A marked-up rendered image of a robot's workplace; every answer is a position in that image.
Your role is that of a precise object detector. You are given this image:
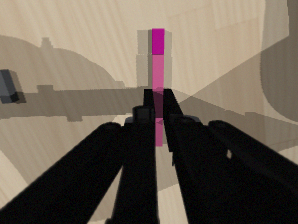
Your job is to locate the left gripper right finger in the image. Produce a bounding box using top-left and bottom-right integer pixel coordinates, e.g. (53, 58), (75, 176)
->
(163, 89), (298, 224)

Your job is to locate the magenta rod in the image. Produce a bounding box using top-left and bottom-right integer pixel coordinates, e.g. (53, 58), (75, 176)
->
(152, 29), (164, 54)

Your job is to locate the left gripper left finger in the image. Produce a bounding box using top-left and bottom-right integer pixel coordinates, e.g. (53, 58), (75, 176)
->
(0, 89), (160, 224)

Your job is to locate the pink rod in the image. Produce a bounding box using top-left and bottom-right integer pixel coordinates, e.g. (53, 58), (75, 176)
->
(152, 54), (164, 146)

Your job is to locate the grey rectangular block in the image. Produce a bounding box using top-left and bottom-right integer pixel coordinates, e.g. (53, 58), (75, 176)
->
(0, 69), (19, 104)

